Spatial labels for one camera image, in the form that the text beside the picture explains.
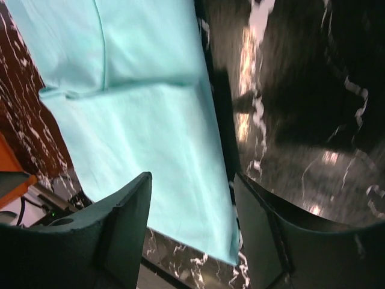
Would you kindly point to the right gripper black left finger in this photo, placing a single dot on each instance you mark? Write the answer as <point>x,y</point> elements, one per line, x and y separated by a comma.
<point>99,246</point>

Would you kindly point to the orange plastic laundry basket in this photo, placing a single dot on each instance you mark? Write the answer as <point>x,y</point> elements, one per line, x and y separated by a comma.
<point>14,180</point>

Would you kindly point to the teal t shirt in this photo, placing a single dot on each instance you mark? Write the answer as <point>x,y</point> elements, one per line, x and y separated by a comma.
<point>127,84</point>

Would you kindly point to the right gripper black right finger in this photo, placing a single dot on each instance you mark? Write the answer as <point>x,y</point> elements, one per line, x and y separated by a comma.
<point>289,247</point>

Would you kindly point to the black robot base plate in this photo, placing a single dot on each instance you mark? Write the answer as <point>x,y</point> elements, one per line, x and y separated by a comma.
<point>191,267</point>

